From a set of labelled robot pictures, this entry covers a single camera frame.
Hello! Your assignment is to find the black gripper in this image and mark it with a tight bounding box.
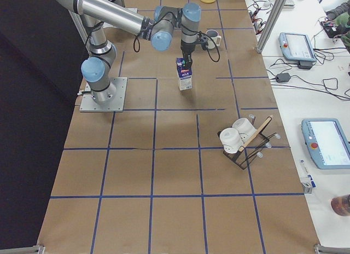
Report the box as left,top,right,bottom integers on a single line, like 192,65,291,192
180,43,195,70

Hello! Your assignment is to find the blue white milk carton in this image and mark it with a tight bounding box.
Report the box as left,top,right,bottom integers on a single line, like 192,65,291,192
176,57,192,91

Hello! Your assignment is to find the white mug grey inside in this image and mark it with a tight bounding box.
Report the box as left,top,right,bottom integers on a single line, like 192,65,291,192
206,30,222,50

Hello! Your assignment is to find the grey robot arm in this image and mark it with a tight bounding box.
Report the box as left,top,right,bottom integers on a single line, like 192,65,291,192
56,0,205,105

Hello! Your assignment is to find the near white cup on rack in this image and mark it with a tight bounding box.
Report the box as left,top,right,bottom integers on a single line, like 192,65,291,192
219,128,243,154

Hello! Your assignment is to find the white cup on rack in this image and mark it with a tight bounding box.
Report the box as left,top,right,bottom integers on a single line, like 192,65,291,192
219,128,243,154
232,118,256,142

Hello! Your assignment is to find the far white cup on rack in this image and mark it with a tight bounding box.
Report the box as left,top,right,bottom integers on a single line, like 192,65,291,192
232,118,256,142

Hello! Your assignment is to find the black power brick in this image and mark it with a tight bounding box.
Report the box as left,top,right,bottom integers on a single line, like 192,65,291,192
275,73,291,83

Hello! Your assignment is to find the black rack with white cups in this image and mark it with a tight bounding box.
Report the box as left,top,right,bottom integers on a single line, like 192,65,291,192
217,114,281,170

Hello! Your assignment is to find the brown paper table cover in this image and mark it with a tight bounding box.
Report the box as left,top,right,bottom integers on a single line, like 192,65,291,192
38,0,318,253

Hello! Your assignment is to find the far teach pendant tablet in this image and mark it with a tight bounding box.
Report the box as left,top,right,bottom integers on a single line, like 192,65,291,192
278,32,317,62

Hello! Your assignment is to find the teach pendant tablet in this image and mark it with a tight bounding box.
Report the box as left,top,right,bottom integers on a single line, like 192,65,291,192
278,32,317,62
301,118,349,170

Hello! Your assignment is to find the person in camouflage clothing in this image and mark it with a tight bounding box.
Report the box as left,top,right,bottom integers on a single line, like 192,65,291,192
326,1,349,51

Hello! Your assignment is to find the near teach pendant tablet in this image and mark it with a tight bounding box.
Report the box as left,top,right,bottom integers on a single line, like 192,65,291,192
301,118,349,170

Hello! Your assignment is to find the small blue white box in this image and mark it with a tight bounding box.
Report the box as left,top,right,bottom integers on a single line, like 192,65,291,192
299,160,316,194

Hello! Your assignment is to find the brown glass bottle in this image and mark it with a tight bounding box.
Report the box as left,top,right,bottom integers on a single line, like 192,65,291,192
331,194,349,216

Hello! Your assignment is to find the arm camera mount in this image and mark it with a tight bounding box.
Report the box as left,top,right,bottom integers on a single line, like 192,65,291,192
197,31,209,50

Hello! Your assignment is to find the black braided right cable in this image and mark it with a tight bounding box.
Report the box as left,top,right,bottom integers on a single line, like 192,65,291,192
133,31,221,63

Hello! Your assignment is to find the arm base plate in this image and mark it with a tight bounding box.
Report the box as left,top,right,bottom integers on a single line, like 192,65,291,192
79,77,128,112

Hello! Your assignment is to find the aluminium profile post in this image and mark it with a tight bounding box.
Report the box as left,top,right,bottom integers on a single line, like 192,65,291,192
256,0,286,54

